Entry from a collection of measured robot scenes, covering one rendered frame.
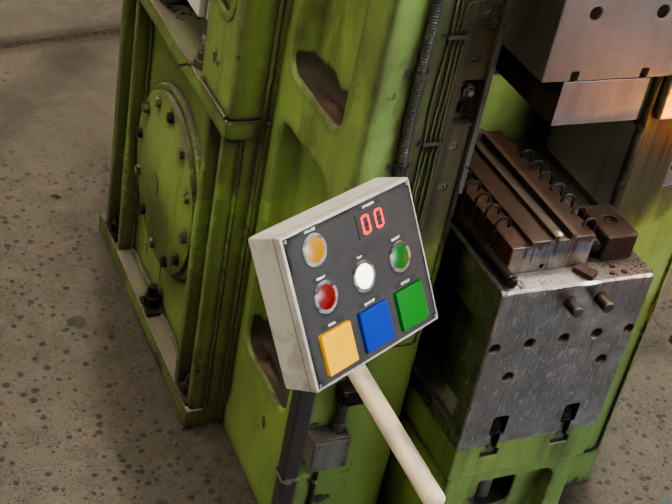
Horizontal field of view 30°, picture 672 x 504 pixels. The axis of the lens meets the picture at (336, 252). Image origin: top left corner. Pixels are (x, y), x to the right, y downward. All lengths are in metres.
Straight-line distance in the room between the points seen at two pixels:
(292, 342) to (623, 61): 0.83
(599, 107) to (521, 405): 0.73
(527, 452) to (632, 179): 0.67
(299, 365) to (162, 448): 1.26
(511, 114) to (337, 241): 0.98
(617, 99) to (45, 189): 2.31
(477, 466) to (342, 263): 0.89
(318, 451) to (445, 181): 0.70
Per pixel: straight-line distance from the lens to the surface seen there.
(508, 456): 2.95
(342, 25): 2.62
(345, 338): 2.17
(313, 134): 2.64
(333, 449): 2.88
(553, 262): 2.66
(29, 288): 3.84
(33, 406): 3.46
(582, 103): 2.44
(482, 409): 2.77
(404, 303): 2.28
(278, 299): 2.11
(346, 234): 2.17
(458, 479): 2.93
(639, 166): 2.84
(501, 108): 3.01
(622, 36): 2.41
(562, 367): 2.81
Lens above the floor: 2.38
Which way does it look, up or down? 35 degrees down
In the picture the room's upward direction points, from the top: 12 degrees clockwise
